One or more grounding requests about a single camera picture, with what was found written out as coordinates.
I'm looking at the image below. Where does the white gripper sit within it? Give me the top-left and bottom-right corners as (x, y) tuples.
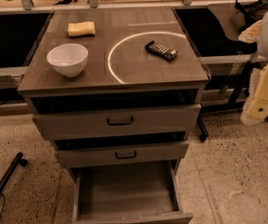
(238, 11), (268, 125)

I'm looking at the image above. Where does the dark rxbar chocolate bar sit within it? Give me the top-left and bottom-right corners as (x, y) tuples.
(145, 40), (177, 62)

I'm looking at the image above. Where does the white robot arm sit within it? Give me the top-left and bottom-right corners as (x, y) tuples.
(238, 11), (268, 125)

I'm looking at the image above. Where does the wooden drawer cabinet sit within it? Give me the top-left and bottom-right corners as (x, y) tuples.
(17, 6), (210, 224)

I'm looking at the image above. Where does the open bottom drawer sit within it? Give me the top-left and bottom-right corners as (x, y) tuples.
(72, 161), (193, 224)

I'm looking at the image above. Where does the black side table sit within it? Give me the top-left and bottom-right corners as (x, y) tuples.
(197, 2), (268, 142)

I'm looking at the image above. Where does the black headset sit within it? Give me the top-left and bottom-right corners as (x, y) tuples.
(234, 0), (268, 31)

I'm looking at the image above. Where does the yellow sponge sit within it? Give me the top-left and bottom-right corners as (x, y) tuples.
(67, 21), (95, 37)

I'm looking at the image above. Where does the white ceramic bowl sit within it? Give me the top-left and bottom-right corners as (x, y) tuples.
(47, 44), (89, 77)

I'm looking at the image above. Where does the black stand leg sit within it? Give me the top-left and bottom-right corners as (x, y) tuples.
(0, 151), (29, 219)

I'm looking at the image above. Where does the top drawer with handle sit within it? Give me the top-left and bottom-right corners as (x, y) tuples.
(34, 105), (201, 140)

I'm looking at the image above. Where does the drawer with handle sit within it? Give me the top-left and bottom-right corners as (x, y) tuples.
(55, 141), (189, 168)
(34, 105), (201, 140)

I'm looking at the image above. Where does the middle drawer with handle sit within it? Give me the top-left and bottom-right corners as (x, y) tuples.
(55, 141), (189, 168)

